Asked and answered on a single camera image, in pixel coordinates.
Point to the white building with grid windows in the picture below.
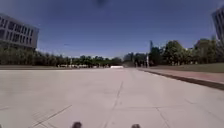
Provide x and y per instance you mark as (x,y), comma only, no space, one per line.
(16,33)

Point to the pale pole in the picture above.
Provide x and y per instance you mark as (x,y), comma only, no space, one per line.
(147,61)

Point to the dark kerb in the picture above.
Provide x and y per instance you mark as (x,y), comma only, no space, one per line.
(190,80)

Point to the reddish paved path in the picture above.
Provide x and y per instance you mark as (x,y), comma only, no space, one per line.
(196,75)

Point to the robot's own part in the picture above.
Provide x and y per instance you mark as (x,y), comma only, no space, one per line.
(77,125)
(135,126)

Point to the low white object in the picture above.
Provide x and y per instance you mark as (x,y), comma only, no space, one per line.
(116,67)

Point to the group of green trees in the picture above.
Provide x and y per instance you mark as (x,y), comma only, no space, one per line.
(180,52)

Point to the tall building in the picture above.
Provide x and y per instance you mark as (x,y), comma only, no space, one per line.
(219,23)

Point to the row of trees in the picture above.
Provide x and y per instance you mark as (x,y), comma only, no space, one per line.
(50,59)

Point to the pale concrete slab pavement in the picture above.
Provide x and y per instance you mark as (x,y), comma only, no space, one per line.
(100,93)

